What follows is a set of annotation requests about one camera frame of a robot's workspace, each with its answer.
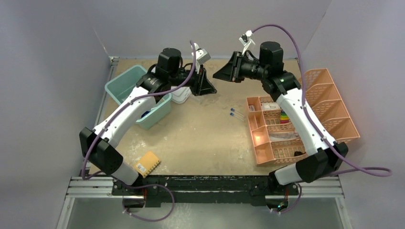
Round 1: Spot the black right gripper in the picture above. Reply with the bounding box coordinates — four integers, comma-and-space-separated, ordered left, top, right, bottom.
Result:
214, 52, 269, 83

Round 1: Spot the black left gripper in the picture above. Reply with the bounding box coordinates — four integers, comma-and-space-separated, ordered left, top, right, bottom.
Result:
169, 63, 217, 97

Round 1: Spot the blue base small flask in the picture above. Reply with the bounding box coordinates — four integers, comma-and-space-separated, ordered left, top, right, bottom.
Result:
141, 111, 151, 119

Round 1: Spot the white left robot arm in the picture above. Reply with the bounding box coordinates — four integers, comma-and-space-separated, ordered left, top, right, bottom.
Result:
79, 43, 217, 195

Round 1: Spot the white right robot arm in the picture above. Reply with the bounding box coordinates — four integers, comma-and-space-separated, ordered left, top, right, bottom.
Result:
213, 42, 348, 194

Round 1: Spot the white plastic bin lid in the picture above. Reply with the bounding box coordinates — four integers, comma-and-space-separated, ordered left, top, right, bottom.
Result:
171, 87, 192, 104

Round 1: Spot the teal plastic bin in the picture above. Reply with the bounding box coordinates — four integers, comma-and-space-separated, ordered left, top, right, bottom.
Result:
105, 65, 171, 130

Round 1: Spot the orange mesh file rack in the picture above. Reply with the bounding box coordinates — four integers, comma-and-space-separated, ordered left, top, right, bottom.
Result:
246, 68, 360, 166

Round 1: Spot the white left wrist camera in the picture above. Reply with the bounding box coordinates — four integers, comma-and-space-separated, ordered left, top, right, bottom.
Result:
192, 42, 211, 73

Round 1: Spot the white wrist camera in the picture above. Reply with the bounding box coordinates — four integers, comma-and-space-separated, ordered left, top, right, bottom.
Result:
239, 30, 256, 55
192, 42, 211, 73

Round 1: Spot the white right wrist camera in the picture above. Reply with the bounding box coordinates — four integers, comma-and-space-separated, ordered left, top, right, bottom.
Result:
239, 30, 256, 55

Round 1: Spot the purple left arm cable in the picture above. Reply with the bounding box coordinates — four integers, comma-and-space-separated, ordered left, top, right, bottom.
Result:
81, 40, 197, 222

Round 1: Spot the aluminium table edge rail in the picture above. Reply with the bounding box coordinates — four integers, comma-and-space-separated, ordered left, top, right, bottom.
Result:
84, 56, 121, 128

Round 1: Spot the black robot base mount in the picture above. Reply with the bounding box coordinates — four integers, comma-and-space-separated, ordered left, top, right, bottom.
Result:
112, 175, 299, 209

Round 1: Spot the aluminium front frame rail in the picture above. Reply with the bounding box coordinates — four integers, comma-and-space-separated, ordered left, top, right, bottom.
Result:
57, 175, 352, 229

